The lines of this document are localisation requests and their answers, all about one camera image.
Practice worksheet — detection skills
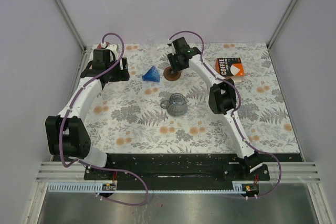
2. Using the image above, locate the brown wooden ring holder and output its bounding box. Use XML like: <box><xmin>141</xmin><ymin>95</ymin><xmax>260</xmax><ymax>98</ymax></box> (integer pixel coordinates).
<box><xmin>163</xmin><ymin>67</ymin><xmax>181</xmax><ymax>81</ymax></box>

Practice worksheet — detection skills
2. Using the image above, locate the blue cone dripper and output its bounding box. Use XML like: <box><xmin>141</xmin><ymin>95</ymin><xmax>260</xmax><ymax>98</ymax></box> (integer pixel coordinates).
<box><xmin>142</xmin><ymin>66</ymin><xmax>161</xmax><ymax>82</ymax></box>

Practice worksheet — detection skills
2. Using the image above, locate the clear glass carafe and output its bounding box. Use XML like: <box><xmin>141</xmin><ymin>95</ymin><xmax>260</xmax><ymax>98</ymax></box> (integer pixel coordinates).
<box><xmin>160</xmin><ymin>93</ymin><xmax>189</xmax><ymax>117</ymax></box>

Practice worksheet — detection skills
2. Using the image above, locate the orange coffee filter box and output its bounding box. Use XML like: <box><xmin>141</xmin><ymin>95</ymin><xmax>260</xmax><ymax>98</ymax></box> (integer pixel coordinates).
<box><xmin>215</xmin><ymin>58</ymin><xmax>245</xmax><ymax>82</ymax></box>

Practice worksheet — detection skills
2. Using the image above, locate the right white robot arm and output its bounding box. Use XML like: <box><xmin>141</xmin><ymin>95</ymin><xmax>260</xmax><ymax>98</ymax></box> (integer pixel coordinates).
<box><xmin>167</xmin><ymin>37</ymin><xmax>263</xmax><ymax>180</ymax></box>

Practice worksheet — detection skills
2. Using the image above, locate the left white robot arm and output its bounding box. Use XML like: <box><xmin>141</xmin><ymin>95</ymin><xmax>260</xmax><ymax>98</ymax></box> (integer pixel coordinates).
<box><xmin>45</xmin><ymin>43</ymin><xmax>130</xmax><ymax>179</ymax></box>

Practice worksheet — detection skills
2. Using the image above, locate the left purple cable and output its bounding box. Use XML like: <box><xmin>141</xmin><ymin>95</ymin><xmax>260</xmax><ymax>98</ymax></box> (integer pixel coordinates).
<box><xmin>59</xmin><ymin>33</ymin><xmax>149</xmax><ymax>206</ymax></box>

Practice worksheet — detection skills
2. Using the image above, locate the purple cable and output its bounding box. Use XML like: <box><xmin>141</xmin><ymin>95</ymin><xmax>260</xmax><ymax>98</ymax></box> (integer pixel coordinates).
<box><xmin>59</xmin><ymin>33</ymin><xmax>149</xmax><ymax>206</ymax></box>
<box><xmin>167</xmin><ymin>30</ymin><xmax>282</xmax><ymax>200</ymax></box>

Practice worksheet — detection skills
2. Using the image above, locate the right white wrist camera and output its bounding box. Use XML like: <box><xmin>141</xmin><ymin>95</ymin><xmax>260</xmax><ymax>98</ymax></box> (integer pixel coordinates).
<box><xmin>167</xmin><ymin>39</ymin><xmax>176</xmax><ymax>55</ymax></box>

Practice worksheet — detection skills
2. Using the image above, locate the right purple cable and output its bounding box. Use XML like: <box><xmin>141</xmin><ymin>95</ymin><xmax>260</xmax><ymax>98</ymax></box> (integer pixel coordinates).
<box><xmin>167</xmin><ymin>30</ymin><xmax>282</xmax><ymax>200</ymax></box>

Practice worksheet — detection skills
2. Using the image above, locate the aluminium frame rail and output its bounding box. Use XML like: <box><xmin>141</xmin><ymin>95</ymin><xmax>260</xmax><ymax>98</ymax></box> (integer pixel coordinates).
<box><xmin>53</xmin><ymin>0</ymin><xmax>87</xmax><ymax>52</ymax></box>

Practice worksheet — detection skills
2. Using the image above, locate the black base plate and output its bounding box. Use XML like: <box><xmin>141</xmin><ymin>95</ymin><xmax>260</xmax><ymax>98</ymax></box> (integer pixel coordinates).
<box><xmin>52</xmin><ymin>152</ymin><xmax>271</xmax><ymax>198</ymax></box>

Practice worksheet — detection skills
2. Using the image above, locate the white slotted cable duct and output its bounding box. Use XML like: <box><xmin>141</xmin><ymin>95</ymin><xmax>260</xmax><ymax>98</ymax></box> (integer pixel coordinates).
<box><xmin>48</xmin><ymin>180</ymin><xmax>248</xmax><ymax>195</ymax></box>

